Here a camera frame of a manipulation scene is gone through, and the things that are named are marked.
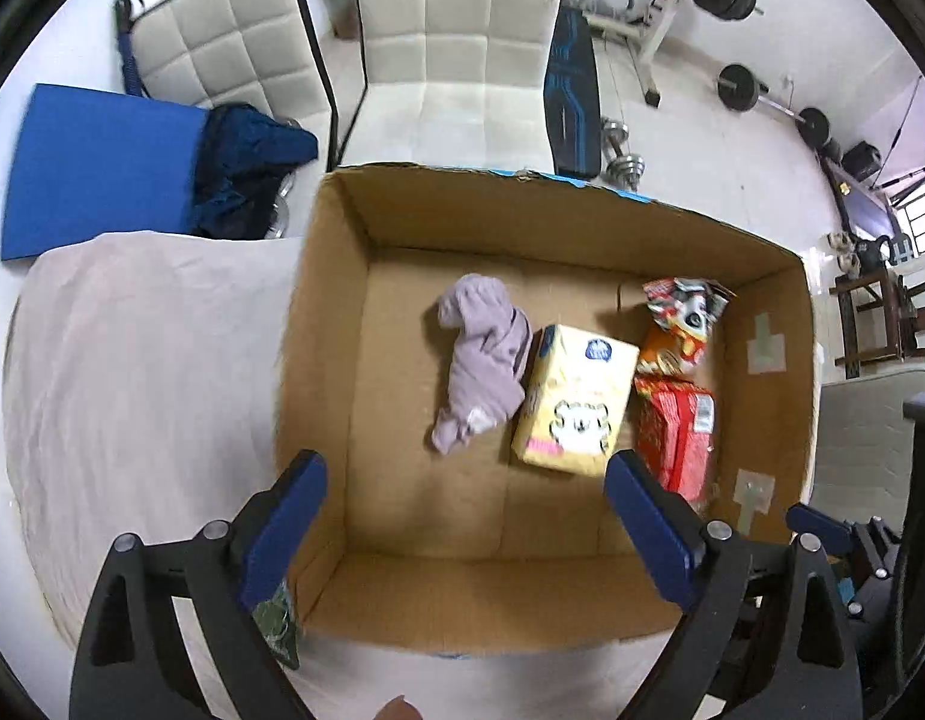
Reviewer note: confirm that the dark blue cloth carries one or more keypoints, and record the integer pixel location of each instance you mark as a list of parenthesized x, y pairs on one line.
[(244, 157)]

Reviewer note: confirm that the white quilted chair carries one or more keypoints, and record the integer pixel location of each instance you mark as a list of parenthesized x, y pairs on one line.
[(222, 37), (462, 52)]

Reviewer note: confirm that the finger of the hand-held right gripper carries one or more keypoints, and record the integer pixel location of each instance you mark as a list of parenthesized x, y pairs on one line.
[(816, 526)]

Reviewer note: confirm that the black blue padded bench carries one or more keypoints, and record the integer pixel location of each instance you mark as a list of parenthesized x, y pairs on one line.
[(571, 97)]

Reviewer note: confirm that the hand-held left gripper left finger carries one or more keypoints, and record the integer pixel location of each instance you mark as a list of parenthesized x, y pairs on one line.
[(282, 532)]

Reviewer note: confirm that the pair of light shoes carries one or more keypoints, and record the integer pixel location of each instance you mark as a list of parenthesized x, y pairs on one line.
[(841, 249)]

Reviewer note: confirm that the weight bench with barbell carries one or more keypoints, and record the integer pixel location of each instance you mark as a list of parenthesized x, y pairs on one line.
[(653, 22)]

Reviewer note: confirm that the white quilted chair left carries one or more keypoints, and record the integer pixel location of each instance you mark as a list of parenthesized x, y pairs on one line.
[(222, 37)]

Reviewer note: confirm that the yellow tissue pack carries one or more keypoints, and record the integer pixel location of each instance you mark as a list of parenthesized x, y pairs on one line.
[(575, 397)]

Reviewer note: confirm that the metal dumbbell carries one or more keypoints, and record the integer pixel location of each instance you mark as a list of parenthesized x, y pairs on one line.
[(623, 154)]

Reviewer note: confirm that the purple cloth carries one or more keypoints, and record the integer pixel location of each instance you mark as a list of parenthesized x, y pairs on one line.
[(481, 360)]

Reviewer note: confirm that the green packet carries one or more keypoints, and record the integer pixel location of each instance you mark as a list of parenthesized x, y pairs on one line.
[(278, 626)]

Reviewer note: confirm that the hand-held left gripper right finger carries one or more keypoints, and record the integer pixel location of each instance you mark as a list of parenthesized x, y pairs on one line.
[(650, 540)]

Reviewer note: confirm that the large cardboard box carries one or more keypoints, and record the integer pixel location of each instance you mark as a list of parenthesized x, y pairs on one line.
[(470, 510)]

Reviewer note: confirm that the dark wooden stool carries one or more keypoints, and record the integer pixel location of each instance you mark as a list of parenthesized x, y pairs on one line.
[(875, 315)]

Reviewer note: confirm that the barbell with black plates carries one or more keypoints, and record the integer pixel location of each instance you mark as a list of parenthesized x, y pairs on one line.
[(777, 109)]

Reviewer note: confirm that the grey quilted mattress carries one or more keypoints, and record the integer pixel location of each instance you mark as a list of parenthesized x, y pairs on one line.
[(867, 435)]

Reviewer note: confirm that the red snack packet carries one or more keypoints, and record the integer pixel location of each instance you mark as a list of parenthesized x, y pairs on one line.
[(676, 427)]

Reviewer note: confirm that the blue folder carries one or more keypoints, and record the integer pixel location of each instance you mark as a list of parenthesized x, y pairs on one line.
[(94, 172)]

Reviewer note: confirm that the orange snack bag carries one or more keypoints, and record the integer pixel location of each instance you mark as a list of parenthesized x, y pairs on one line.
[(680, 330)]

